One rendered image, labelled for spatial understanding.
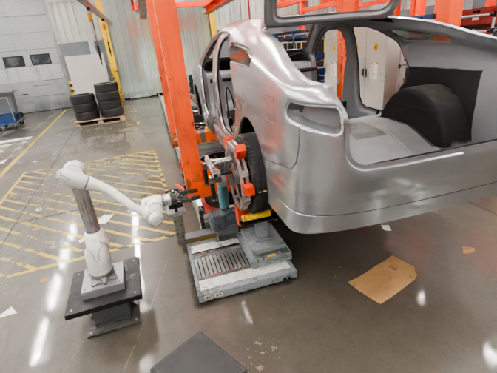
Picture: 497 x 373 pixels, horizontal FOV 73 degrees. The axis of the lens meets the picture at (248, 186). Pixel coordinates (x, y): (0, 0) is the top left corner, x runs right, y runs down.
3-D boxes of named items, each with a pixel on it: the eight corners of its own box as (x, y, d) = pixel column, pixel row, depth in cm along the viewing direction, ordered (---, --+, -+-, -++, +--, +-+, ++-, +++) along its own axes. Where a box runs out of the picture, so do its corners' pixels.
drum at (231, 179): (244, 186, 273) (242, 169, 267) (218, 190, 268) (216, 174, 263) (239, 179, 286) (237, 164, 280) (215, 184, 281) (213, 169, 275)
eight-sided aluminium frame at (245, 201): (253, 218, 263) (246, 152, 241) (245, 220, 262) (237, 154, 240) (236, 192, 311) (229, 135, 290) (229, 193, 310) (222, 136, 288)
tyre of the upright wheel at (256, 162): (254, 126, 302) (261, 194, 323) (228, 129, 297) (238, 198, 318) (280, 136, 241) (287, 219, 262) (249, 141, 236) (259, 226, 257)
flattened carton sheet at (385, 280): (423, 274, 272) (423, 270, 271) (380, 305, 245) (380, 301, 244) (390, 257, 295) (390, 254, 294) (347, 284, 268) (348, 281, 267)
